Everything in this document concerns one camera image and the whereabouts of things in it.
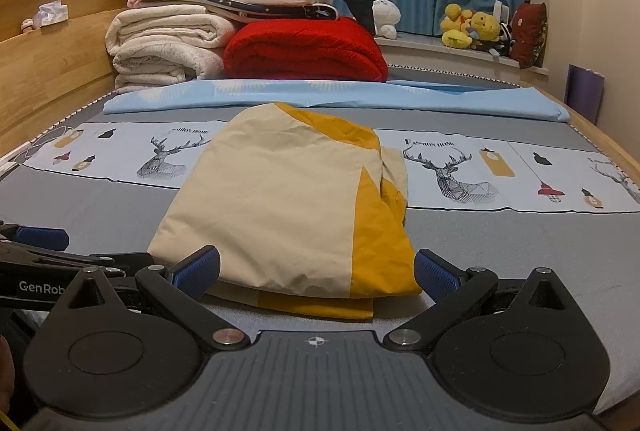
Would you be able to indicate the grey printed duvet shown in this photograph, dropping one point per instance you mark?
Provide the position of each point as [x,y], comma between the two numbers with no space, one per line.
[500,251]

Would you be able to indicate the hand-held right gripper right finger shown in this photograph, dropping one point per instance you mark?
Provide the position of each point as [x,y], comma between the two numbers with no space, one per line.
[435,273]

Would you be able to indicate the striped plush toy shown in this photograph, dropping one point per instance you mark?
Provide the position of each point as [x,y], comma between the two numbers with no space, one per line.
[506,40]

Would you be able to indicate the yellow round plush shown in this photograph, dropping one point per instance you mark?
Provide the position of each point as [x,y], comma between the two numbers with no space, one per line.
[484,27]

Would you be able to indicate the yellow duck plush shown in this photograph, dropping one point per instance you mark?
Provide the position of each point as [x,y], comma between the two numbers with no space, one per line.
[456,28]

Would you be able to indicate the cream fleece blanket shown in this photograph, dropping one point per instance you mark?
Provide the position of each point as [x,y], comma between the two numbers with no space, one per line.
[160,41]

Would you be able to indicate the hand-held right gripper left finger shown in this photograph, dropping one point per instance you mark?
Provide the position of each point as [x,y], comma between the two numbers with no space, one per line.
[197,271]

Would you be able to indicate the person's left forearm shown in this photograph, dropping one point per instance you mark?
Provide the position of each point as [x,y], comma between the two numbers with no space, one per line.
[4,371]

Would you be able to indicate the dark red cushion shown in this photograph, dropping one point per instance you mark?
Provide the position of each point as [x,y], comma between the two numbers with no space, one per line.
[529,33]

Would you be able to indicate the light blue sheet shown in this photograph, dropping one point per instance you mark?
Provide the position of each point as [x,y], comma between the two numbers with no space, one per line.
[350,93]

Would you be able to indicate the red fleece blanket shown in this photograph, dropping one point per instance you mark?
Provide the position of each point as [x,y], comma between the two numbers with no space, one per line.
[300,46]

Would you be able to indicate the tissue pack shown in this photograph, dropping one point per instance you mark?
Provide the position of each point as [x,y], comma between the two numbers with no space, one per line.
[51,13]

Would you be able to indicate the white plush toy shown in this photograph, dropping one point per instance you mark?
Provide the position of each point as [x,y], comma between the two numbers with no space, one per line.
[387,13]

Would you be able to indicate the window sill ledge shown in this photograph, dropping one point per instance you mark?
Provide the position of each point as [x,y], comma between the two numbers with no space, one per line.
[440,56]

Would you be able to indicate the small pale figurine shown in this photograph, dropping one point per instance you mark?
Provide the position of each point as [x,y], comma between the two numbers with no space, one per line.
[27,26]

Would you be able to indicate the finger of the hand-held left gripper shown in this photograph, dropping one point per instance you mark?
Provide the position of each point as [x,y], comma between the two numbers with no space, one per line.
[120,258]
[45,238]

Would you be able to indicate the wooden bed frame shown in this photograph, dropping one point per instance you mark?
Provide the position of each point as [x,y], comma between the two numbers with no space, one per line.
[60,71]

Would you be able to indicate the beige and mustard hooded jacket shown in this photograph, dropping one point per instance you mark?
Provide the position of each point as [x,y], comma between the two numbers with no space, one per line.
[275,201]

